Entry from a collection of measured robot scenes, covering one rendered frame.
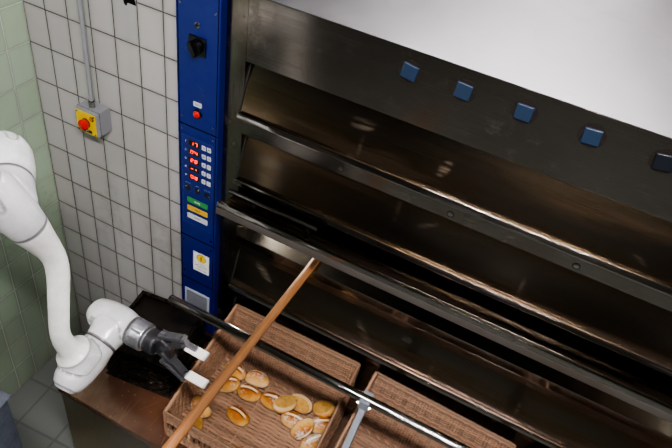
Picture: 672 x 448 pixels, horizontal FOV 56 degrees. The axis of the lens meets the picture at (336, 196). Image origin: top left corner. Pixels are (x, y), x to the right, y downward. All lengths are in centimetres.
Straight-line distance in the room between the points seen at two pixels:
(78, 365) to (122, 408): 68
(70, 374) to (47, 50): 116
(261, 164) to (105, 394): 112
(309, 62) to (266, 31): 15
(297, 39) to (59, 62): 102
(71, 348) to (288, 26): 109
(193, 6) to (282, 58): 30
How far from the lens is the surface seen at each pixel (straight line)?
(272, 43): 187
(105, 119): 244
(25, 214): 170
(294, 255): 231
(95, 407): 266
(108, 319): 204
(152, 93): 225
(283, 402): 253
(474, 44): 179
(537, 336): 199
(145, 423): 260
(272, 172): 209
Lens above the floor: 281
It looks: 39 degrees down
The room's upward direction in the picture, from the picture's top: 10 degrees clockwise
